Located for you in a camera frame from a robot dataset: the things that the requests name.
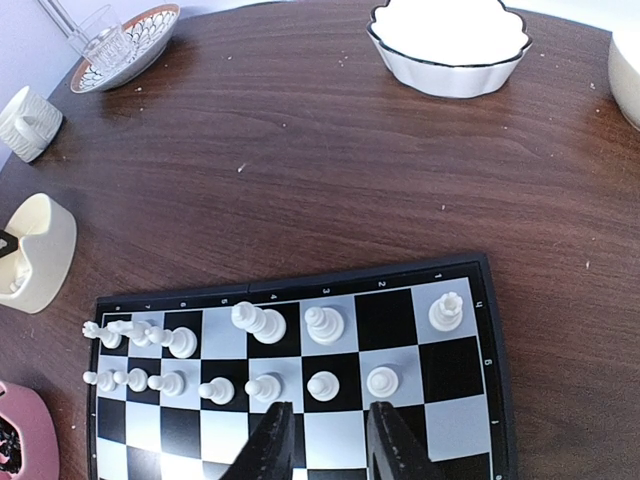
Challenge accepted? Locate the white chess piece tall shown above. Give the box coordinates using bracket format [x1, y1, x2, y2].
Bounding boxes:
[304, 306, 345, 345]
[231, 301, 287, 344]

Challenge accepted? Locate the white knight piece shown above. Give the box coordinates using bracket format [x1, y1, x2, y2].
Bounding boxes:
[107, 320, 152, 348]

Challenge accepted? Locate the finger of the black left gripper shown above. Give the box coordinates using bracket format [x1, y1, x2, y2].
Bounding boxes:
[0, 230, 18, 258]

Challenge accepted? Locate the small cream bowl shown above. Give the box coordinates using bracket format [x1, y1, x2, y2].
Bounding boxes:
[608, 26, 640, 130]

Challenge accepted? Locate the white rook corner piece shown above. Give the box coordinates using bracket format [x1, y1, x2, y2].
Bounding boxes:
[82, 321, 122, 349]

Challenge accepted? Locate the patterned saucer plate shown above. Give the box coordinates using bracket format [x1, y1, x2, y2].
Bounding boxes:
[69, 3, 182, 95]

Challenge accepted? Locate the white textured ceramic mug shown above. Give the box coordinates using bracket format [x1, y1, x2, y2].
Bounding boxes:
[1, 86, 64, 163]

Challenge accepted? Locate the white scalloped bowl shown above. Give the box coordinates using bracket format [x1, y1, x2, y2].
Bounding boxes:
[366, 1, 532, 99]

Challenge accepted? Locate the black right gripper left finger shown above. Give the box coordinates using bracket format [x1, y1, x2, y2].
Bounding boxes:
[221, 402, 295, 480]

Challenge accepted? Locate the clear glass tumbler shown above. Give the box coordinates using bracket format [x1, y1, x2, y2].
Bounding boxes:
[68, 4, 134, 76]

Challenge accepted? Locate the pink bowl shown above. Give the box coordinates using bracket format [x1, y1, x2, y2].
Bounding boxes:
[1, 381, 60, 479]

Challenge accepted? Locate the black chess pieces pile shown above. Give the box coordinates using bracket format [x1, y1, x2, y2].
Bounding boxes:
[0, 419, 22, 474]

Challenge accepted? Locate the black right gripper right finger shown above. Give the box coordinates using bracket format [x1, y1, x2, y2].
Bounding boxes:
[366, 401, 445, 479]

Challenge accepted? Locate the cream bowl with spout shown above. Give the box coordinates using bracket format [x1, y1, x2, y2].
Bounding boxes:
[1, 193, 77, 314]

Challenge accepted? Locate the aluminium frame post left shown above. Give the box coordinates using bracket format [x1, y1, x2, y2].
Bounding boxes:
[38, 0, 86, 41]

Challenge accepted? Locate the black and white chessboard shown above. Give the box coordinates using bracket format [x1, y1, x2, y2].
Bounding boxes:
[86, 253, 518, 479]

